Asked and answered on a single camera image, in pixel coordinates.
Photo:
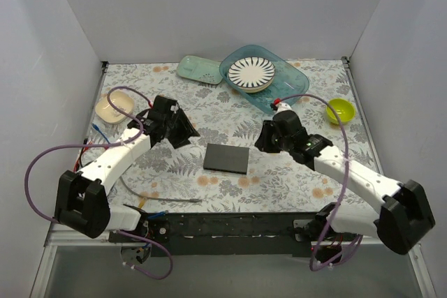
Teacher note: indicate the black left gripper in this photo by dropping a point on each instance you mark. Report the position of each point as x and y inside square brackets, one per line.
[173, 122]

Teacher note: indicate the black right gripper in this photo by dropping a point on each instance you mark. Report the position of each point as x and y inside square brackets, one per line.
[269, 136]

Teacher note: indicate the black network switch box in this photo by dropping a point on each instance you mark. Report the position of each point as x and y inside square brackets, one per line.
[224, 158]

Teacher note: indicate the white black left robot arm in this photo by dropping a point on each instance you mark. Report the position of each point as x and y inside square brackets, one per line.
[82, 197]

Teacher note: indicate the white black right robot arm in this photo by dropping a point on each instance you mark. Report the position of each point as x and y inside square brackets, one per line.
[399, 215]

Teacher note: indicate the floral table mat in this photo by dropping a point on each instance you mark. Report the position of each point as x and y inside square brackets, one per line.
[274, 182]

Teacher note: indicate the teal plastic tray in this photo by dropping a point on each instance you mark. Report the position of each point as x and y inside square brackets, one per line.
[288, 81]

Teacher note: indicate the mint green divided dish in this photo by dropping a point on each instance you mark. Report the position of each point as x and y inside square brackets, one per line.
[199, 69]

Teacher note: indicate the striped white blue plate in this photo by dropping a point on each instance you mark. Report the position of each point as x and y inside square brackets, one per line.
[251, 74]

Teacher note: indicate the lime green bowl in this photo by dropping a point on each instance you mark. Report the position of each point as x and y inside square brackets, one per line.
[343, 108]

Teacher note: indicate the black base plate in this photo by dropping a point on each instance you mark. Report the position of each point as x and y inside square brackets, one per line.
[255, 233]

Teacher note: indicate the aluminium frame rail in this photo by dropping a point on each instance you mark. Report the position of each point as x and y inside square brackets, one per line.
[61, 235]

